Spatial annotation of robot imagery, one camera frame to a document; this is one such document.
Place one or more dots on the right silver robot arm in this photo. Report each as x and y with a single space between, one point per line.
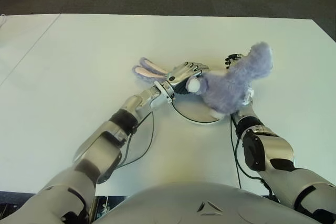
281 150

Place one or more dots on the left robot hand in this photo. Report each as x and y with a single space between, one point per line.
181 77

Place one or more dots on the silver robot torso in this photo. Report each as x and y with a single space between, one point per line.
183 203

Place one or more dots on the purple plush bunny doll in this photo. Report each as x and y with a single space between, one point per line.
228 87

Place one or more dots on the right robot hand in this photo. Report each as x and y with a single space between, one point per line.
232 59

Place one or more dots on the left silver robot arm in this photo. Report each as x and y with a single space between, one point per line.
105 142

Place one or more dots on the white plate black rim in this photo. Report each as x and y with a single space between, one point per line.
194 112

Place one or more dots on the metal table leg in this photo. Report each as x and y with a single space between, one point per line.
93 208

